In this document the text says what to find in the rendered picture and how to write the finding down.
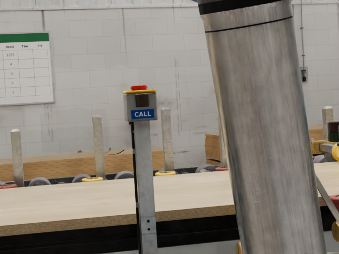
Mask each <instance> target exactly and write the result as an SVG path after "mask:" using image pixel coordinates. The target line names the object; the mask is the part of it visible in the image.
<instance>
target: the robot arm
mask: <svg viewBox="0 0 339 254"><path fill-rule="evenodd" d="M191 1H194V2H196V3H198V8H199V13H200V18H201V19H202V20H203V25H204V30H205V36H206V42H207V48H208V54H209V60H210V66H211V72H212V78H213V84H214V89H215V95H216V101H217V107H218V114H219V119H220V125H221V131H222V137H223V143H224V149H225V155H226V159H227V165H228V171H229V176H230V182H231V188H232V194H233V200H234V206H235V212H236V218H237V224H238V230H239V236H240V242H241V248H242V254H327V253H326V246H325V239H324V232H323V225H322V218H321V211H320V204H319V197H318V190H317V183H316V176H315V169H314V162H313V155H312V148H311V141H310V134H309V127H308V120H307V113H306V106H305V99H304V92H303V85H302V78H301V71H300V64H299V57H298V50H297V43H296V36H295V30H294V22H293V15H292V8H291V3H292V1H293V0H191Z"/></svg>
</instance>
